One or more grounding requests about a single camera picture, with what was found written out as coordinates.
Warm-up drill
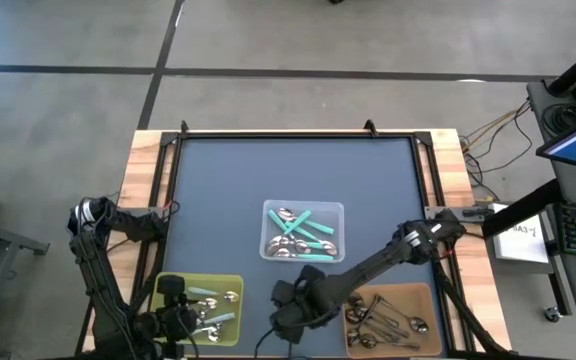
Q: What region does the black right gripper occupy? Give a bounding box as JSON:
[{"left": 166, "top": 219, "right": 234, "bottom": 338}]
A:
[{"left": 269, "top": 266, "right": 345, "bottom": 345}]

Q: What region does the yellow-green plastic bin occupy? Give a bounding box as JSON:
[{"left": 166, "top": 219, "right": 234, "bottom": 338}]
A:
[{"left": 150, "top": 272, "right": 245, "bottom": 348}]

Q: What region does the clear plastic bin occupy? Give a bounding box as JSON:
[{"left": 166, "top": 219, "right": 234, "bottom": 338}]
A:
[{"left": 259, "top": 199, "right": 346, "bottom": 263}]

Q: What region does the orange plastic bin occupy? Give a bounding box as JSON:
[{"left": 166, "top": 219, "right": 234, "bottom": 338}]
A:
[{"left": 341, "top": 282, "right": 443, "bottom": 359}]

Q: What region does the blue-grey table mat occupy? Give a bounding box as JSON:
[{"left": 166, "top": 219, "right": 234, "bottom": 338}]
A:
[{"left": 160, "top": 135, "right": 447, "bottom": 359}]

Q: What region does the grey metal stand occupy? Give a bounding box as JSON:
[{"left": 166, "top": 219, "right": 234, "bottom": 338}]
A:
[{"left": 0, "top": 215, "right": 51, "bottom": 360}]

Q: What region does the white paper sheet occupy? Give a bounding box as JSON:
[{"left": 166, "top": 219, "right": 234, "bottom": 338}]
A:
[{"left": 487, "top": 202, "right": 550, "bottom": 265}]

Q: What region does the black support beam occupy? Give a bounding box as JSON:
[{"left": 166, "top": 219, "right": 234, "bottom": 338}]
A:
[{"left": 481, "top": 178, "right": 564, "bottom": 239}]

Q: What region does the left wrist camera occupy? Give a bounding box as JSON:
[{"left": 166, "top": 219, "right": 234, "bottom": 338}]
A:
[{"left": 156, "top": 274, "right": 188, "bottom": 298}]

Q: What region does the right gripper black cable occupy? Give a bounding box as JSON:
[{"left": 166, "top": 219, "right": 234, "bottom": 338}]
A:
[{"left": 253, "top": 324, "right": 294, "bottom": 360}]

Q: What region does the black aluminium table frame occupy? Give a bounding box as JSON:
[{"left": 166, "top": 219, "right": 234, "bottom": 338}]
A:
[{"left": 75, "top": 119, "right": 514, "bottom": 360}]

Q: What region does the yellow cable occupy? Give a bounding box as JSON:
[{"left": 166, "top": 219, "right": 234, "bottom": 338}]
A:
[{"left": 460, "top": 99, "right": 532, "bottom": 151}]

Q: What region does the coiled black cable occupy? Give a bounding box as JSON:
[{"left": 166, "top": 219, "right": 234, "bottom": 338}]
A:
[{"left": 541, "top": 101, "right": 576, "bottom": 135}]

